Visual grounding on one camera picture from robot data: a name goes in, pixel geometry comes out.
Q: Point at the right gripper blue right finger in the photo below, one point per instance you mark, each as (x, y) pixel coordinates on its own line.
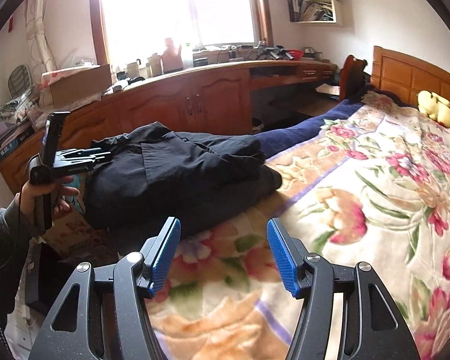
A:
(288, 258)

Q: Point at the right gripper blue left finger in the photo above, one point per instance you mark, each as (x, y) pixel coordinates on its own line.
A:
(158, 252)

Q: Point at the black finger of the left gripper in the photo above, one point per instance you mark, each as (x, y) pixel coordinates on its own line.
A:
(91, 156)

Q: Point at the black coat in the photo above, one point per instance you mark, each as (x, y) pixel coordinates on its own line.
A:
(202, 179)

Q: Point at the left forearm dark sleeve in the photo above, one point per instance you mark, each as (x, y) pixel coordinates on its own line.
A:
(15, 235)

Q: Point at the left hand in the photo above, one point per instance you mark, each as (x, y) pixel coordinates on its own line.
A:
(41, 203)

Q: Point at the cardboard box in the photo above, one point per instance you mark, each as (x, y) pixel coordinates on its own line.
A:
(76, 83)

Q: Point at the white fan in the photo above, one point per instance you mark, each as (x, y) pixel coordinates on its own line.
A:
(19, 81)

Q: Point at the blue bed sheet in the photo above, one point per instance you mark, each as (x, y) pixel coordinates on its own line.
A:
(278, 140)

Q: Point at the floral blanket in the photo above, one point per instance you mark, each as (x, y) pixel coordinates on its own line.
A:
(372, 187)

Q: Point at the pink bottle on desk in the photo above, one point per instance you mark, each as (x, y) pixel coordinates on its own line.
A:
(171, 58)

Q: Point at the long wooden desk cabinet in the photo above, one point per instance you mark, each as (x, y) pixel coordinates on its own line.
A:
(212, 99)

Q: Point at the wooden chair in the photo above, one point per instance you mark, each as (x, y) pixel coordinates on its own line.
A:
(351, 77)

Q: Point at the red bowl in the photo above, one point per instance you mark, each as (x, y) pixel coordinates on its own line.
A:
(296, 54)

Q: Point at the yellow plush toy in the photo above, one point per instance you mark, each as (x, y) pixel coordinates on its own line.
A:
(435, 107)

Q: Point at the wooden headboard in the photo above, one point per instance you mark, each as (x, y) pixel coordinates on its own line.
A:
(405, 75)

